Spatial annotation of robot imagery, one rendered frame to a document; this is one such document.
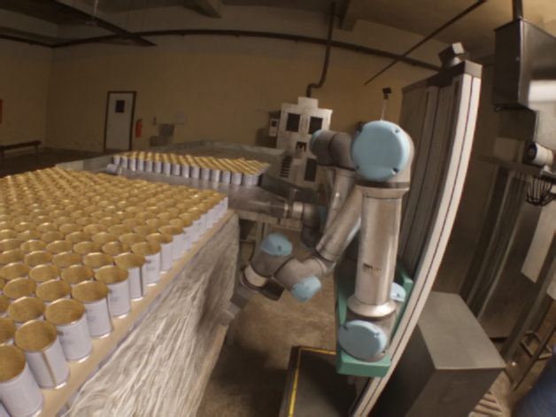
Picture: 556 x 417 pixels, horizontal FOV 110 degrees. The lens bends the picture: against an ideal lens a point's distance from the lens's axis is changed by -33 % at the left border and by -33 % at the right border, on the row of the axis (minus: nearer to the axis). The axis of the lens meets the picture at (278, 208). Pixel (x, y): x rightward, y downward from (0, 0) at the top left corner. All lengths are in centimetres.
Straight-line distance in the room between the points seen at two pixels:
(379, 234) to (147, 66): 889
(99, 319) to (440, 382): 104
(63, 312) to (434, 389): 112
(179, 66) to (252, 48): 215
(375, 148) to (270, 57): 751
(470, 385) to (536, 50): 168
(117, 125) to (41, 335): 919
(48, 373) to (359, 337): 60
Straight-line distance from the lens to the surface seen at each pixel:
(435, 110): 113
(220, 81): 816
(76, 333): 48
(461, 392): 126
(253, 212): 134
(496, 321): 278
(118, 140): 954
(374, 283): 64
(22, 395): 43
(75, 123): 1086
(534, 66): 186
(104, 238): 77
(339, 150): 107
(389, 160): 55
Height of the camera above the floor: 148
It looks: 16 degrees down
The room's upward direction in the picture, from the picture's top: 8 degrees clockwise
